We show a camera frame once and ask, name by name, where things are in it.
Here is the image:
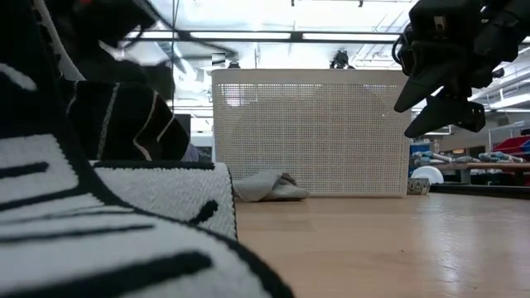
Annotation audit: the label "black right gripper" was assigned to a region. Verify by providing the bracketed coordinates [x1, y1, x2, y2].
[393, 39, 496, 139]

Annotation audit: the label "black garment beige lines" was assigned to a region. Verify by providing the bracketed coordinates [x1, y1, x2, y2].
[61, 49, 191, 163]

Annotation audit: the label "white round chair back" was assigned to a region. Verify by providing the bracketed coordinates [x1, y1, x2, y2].
[410, 165, 445, 185]

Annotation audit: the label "patterned bowl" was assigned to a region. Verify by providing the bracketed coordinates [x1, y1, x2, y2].
[407, 177, 431, 196]

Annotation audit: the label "wooden workbench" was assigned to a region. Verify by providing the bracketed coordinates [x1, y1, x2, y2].
[430, 161, 530, 185]

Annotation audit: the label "red storage bin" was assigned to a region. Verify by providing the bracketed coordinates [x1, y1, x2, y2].
[491, 136, 530, 157]

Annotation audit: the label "ceiling light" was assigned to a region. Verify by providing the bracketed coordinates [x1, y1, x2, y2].
[188, 31, 293, 41]
[301, 32, 398, 41]

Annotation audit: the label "white perforated plastic basket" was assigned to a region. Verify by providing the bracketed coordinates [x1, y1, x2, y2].
[210, 68, 412, 199]

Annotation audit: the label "grey cloth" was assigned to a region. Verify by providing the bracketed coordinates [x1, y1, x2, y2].
[232, 169, 311, 204]

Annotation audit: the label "lavender garment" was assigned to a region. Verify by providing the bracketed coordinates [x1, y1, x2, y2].
[180, 142, 200, 162]

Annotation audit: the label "black white knit garment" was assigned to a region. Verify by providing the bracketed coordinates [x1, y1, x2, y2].
[0, 0, 296, 298]

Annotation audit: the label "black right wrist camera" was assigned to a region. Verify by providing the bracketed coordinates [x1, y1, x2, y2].
[408, 0, 484, 45]

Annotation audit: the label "black overhead camera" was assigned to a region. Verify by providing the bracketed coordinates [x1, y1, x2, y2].
[330, 49, 355, 70]

